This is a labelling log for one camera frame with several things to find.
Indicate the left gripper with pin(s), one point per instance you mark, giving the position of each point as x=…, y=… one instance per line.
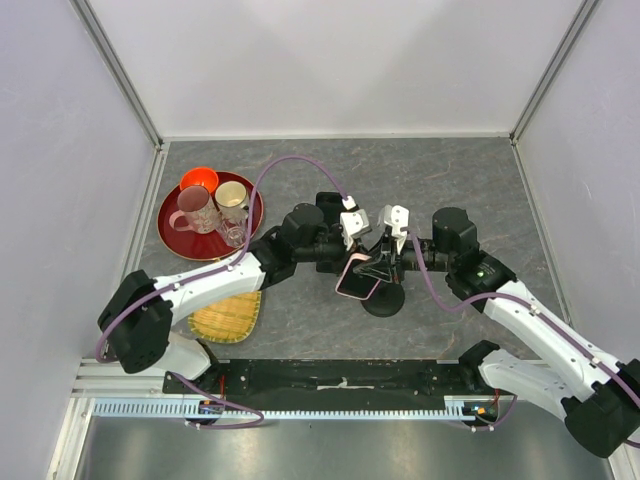
x=347, y=257

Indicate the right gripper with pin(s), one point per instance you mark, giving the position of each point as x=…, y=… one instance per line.
x=388, y=264

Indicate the pink case smartphone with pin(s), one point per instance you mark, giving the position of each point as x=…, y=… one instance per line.
x=354, y=285

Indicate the black round-base phone holder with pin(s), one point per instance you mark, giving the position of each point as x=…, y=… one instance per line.
x=386, y=301

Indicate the black smartphone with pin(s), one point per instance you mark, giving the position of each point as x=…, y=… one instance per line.
x=331, y=205

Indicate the black folding phone stand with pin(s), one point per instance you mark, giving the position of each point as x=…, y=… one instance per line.
x=328, y=267

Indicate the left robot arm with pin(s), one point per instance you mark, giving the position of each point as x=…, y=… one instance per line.
x=137, y=322

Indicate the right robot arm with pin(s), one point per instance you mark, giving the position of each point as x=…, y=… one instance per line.
x=592, y=392

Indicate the clear glass tumbler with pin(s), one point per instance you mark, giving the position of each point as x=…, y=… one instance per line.
x=233, y=231

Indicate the beige mug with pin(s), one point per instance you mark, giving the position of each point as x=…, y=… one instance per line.
x=232, y=199

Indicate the woven bamboo tray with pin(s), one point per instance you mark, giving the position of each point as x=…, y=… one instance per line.
x=229, y=321

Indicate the red round tray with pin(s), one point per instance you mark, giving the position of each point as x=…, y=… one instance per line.
x=201, y=247

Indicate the pink mug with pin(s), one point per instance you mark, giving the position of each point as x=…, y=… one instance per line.
x=196, y=212

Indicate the orange bowl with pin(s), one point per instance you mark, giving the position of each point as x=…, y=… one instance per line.
x=200, y=176

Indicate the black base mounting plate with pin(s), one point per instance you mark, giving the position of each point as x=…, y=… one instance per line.
x=342, y=385

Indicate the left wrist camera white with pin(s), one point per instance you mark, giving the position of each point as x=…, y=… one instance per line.
x=353, y=214

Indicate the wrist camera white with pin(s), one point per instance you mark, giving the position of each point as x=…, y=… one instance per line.
x=394, y=219
x=353, y=214

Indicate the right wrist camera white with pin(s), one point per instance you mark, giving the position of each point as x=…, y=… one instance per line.
x=394, y=219

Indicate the slotted cable duct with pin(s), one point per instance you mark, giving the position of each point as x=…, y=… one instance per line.
x=193, y=409

